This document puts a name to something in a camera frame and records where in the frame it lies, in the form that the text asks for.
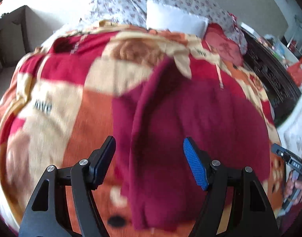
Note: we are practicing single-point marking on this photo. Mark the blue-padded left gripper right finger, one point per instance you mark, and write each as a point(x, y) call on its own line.
point(235, 204)

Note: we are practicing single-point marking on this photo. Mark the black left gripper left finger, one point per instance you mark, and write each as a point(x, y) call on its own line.
point(47, 212)

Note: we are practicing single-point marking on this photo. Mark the maroon knit garment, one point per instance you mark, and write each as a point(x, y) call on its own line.
point(150, 123)

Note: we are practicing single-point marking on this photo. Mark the person's right hand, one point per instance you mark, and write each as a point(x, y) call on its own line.
point(290, 184)

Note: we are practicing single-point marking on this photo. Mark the dark carved wooden headboard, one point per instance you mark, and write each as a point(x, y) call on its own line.
point(282, 91)

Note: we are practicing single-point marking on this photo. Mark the red plastic bag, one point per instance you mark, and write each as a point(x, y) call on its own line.
point(295, 71)

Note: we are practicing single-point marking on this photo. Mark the red orange patterned blanket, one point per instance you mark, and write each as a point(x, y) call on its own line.
point(58, 109)

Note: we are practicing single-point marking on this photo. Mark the red heart-shaped cushion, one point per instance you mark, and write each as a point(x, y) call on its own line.
point(226, 48)

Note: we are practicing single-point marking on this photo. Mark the dark wooden side cabinet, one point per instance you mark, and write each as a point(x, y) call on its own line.
point(21, 31)

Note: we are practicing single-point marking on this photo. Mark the white pillow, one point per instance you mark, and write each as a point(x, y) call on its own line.
point(167, 17)

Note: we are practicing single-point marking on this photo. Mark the floral quilt bundle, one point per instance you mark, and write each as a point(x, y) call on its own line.
point(134, 12)

